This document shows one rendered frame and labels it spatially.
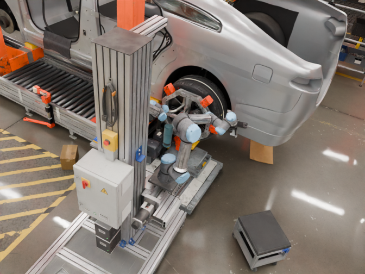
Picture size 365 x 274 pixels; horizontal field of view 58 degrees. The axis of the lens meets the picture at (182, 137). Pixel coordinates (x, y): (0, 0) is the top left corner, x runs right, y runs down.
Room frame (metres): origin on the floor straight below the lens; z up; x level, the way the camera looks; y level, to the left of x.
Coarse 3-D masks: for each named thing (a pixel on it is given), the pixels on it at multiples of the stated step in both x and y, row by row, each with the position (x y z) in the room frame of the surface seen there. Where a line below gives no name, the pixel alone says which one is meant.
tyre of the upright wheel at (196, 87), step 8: (184, 80) 2.81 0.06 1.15; (192, 80) 2.80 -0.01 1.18; (200, 80) 2.82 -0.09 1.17; (208, 80) 2.85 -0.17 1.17; (176, 88) 2.76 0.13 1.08; (184, 88) 2.73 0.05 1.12; (192, 88) 2.70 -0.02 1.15; (200, 88) 2.69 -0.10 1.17; (208, 88) 2.74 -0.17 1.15; (216, 88) 2.80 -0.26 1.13; (200, 96) 2.66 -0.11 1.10; (216, 96) 2.70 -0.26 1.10; (216, 104) 2.62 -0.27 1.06; (224, 104) 2.73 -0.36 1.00; (216, 112) 2.58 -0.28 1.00; (224, 112) 2.70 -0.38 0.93; (208, 136) 2.59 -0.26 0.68
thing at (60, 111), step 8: (0, 80) 3.44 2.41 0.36; (8, 80) 3.43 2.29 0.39; (8, 88) 3.40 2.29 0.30; (16, 88) 3.33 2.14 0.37; (24, 88) 3.33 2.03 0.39; (24, 96) 3.28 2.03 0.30; (32, 96) 3.22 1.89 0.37; (40, 96) 3.21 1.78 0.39; (40, 104) 3.17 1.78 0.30; (56, 104) 3.10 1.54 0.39; (56, 112) 3.05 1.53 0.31; (64, 112) 3.01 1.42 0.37; (72, 112) 3.00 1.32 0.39; (72, 120) 2.96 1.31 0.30; (80, 120) 2.91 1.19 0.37; (88, 120) 2.90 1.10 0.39; (88, 128) 2.86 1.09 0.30; (96, 128) 2.80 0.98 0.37; (96, 136) 2.81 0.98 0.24
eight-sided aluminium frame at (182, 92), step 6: (180, 90) 2.68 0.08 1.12; (168, 96) 2.70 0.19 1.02; (174, 96) 2.67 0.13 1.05; (186, 96) 2.62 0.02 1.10; (192, 96) 2.61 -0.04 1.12; (198, 96) 2.62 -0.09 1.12; (162, 102) 2.72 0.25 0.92; (198, 102) 2.57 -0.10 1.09; (204, 108) 2.55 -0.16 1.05; (168, 120) 2.74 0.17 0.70; (174, 132) 2.65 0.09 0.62; (204, 132) 2.52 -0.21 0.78
